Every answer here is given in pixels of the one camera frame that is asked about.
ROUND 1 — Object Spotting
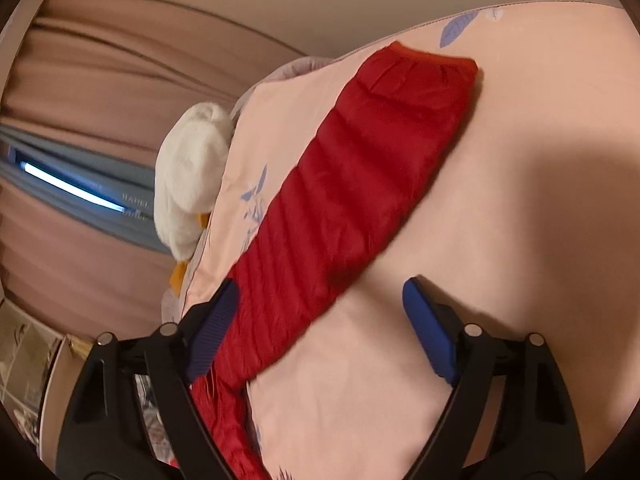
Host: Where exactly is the red down jacket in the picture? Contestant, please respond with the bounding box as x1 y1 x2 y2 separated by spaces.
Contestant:
190 41 479 480

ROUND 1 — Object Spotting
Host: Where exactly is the blue-grey printed headboard cushion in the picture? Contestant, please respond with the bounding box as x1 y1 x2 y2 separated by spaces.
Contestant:
0 125 172 256

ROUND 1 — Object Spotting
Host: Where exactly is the white plush duck toy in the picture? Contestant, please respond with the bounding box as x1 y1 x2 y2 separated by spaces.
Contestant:
153 101 236 295

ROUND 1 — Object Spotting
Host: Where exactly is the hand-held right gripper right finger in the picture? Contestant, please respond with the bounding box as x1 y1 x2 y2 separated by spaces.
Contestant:
401 275 586 480

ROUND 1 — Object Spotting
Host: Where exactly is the pink curtain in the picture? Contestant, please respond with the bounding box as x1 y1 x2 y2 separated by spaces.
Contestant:
0 0 321 331

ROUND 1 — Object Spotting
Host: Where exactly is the white glass-front cabinet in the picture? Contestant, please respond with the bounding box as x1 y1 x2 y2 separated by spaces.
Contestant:
0 302 76 438

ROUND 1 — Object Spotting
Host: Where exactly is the pink printed duvet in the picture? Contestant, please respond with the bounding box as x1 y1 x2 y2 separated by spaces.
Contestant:
162 2 640 480

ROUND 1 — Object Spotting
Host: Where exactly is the yellow tassel hanging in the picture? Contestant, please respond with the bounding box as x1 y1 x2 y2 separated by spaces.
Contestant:
70 337 97 362

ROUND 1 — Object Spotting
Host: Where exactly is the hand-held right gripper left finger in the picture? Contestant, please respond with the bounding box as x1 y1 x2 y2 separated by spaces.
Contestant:
55 278 261 480

